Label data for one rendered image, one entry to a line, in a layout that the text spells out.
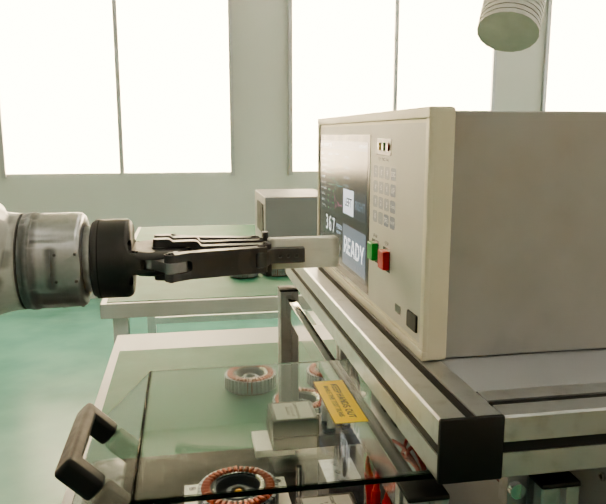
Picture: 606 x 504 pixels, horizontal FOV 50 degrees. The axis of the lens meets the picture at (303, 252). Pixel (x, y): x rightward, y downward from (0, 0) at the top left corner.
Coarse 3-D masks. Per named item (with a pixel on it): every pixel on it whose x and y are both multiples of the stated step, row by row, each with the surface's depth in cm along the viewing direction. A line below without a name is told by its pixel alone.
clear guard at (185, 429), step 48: (144, 384) 63; (192, 384) 62; (240, 384) 62; (288, 384) 62; (144, 432) 52; (192, 432) 52; (240, 432) 52; (288, 432) 52; (336, 432) 52; (384, 432) 52; (144, 480) 45; (192, 480) 45; (240, 480) 45; (288, 480) 45; (336, 480) 45; (384, 480) 45
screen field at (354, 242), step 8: (344, 224) 79; (344, 232) 79; (352, 232) 75; (360, 232) 72; (344, 240) 79; (352, 240) 75; (360, 240) 72; (344, 248) 79; (352, 248) 76; (360, 248) 72; (344, 256) 80; (352, 256) 76; (360, 256) 72; (352, 264) 76; (360, 264) 72; (360, 272) 72
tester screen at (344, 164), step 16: (336, 144) 82; (352, 144) 74; (336, 160) 82; (352, 160) 74; (336, 176) 82; (352, 176) 75; (336, 192) 83; (320, 208) 93; (336, 208) 83; (320, 224) 93; (336, 224) 83; (352, 224) 75; (352, 272) 76
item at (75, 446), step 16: (80, 416) 56; (96, 416) 57; (80, 432) 52; (96, 432) 57; (112, 432) 58; (64, 448) 51; (80, 448) 50; (64, 464) 48; (80, 464) 48; (64, 480) 48; (80, 480) 48; (96, 480) 49; (80, 496) 49
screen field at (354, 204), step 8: (344, 192) 78; (352, 192) 75; (344, 200) 79; (352, 200) 75; (360, 200) 71; (344, 208) 79; (352, 208) 75; (360, 208) 72; (352, 216) 75; (360, 216) 72
